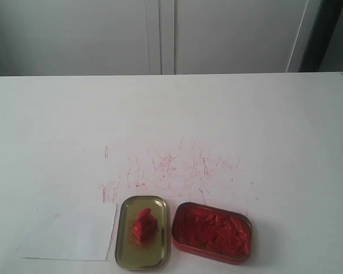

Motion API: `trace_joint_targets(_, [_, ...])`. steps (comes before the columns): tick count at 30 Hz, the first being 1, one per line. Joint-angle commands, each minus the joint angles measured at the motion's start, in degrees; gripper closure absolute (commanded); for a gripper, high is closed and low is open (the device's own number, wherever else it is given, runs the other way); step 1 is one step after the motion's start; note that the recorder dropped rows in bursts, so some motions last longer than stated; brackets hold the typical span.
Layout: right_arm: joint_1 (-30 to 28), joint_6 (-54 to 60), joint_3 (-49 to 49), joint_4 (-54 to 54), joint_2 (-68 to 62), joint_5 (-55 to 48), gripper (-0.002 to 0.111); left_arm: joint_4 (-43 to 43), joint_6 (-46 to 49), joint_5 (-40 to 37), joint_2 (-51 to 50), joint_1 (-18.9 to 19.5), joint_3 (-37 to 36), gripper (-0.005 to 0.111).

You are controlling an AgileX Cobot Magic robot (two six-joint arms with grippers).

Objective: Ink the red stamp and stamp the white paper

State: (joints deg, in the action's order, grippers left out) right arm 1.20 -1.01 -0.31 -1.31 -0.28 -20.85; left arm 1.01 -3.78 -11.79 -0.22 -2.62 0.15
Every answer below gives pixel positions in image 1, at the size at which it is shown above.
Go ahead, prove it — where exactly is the red stamp block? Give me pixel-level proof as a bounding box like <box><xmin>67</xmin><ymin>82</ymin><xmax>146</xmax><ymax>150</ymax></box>
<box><xmin>131</xmin><ymin>208</ymin><xmax>158</xmax><ymax>245</ymax></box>

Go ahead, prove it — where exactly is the red ink tin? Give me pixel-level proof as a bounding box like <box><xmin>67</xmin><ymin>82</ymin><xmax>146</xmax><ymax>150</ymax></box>
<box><xmin>171</xmin><ymin>202</ymin><xmax>253</xmax><ymax>265</ymax></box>

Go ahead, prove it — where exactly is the white paper sheet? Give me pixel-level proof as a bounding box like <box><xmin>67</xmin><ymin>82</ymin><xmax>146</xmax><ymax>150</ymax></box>
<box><xmin>18</xmin><ymin>202</ymin><xmax>117</xmax><ymax>261</ymax></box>

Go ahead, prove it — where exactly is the gold tin lid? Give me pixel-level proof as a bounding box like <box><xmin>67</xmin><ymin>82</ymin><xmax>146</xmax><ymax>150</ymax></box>
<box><xmin>115</xmin><ymin>195</ymin><xmax>170</xmax><ymax>271</ymax></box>

